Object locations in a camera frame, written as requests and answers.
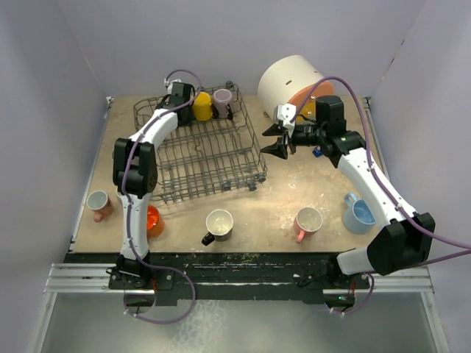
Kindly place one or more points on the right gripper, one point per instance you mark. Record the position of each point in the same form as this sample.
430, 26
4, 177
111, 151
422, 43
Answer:
280, 148

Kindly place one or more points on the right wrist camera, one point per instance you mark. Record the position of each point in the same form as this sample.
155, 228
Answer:
285, 115

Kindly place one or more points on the white round drawer cabinet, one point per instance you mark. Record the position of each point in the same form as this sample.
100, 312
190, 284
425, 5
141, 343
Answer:
286, 81

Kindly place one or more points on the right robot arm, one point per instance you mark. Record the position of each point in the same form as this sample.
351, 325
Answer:
402, 241

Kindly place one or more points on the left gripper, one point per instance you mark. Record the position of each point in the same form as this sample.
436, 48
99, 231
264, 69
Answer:
190, 118

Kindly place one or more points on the orange mug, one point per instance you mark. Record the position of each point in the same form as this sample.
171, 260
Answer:
155, 223

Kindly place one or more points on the yellow mug black handle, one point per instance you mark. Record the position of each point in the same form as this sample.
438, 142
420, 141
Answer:
202, 107

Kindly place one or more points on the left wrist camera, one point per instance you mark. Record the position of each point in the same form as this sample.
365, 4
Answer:
169, 84

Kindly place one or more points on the light blue mug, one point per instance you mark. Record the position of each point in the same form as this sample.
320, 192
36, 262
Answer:
357, 218

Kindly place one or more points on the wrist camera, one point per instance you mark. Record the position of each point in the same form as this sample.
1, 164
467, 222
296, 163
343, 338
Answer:
285, 115
169, 84

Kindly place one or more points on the salmon pink mug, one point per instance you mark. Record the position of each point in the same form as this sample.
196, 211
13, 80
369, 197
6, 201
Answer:
100, 204

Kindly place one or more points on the purple mug black handle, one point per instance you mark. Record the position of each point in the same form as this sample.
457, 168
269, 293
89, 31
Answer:
222, 101

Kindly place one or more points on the grey wire dish rack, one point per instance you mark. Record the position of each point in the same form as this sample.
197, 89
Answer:
208, 157

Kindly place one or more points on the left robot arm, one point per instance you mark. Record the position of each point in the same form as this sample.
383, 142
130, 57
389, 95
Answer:
135, 176

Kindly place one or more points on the white mug black handle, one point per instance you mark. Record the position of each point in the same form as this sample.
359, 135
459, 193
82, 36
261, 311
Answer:
219, 225

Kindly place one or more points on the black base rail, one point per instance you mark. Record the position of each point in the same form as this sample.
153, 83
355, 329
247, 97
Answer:
308, 277

